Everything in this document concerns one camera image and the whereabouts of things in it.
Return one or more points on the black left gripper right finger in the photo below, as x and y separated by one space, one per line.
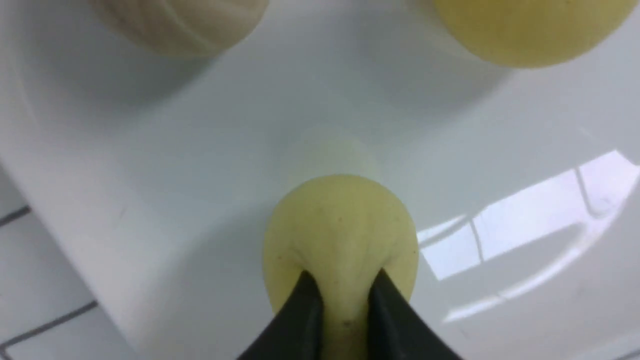
395 331

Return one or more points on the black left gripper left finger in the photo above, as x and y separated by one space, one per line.
295 333

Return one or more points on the yellow steamed bun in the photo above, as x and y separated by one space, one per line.
343 230
530 34

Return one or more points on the pale white steamed bun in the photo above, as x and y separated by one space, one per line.
182 28

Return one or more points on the white square ceramic plate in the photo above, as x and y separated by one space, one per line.
157 175

